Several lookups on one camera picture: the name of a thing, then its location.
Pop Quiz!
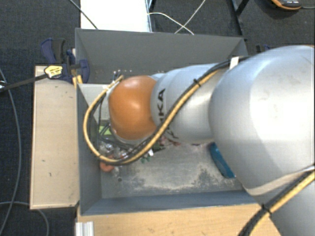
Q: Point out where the orange-red small object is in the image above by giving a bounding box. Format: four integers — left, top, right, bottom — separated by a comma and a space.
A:
99, 161, 114, 173

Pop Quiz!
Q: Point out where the lime green flat object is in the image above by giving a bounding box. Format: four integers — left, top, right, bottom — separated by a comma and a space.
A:
98, 123, 112, 139

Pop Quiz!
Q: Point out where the pale wood flat board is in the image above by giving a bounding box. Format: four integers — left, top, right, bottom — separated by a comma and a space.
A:
30, 65, 81, 210

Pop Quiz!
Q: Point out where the grey metal bin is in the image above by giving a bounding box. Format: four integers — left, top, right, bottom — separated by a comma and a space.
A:
74, 28, 258, 216

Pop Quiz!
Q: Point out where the blue rounded object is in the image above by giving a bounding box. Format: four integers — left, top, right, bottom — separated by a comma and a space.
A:
209, 142, 236, 179

